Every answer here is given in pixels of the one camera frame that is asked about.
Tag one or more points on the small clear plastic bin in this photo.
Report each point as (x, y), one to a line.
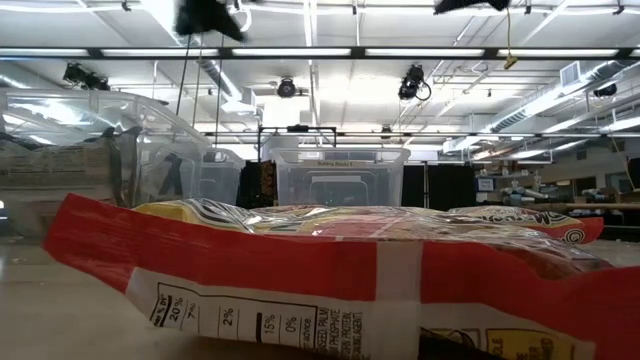
(222, 180)

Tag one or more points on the black overhead device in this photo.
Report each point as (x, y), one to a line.
(85, 77)

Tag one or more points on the background black frame beam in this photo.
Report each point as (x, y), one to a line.
(500, 134)

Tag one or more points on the yellow red Maruchan ramen pack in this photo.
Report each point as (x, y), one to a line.
(250, 260)

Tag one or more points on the clear plastic bin with label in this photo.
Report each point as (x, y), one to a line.
(340, 180)

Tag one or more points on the overhead LED light bar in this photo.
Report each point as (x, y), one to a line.
(357, 52)

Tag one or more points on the orange Saucy Noods pack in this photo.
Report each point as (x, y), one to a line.
(550, 222)

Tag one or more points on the round black overhead camera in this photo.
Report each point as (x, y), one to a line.
(286, 87)

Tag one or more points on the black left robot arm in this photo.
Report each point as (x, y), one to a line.
(205, 17)

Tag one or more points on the silver ventilation duct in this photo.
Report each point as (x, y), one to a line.
(615, 70)

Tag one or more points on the black curtain panel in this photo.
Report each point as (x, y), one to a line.
(450, 185)

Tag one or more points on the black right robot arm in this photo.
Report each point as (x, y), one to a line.
(465, 4)

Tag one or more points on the long clear plastic bin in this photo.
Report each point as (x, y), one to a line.
(150, 130)

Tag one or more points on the black ceiling speaker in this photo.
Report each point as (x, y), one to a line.
(605, 90)

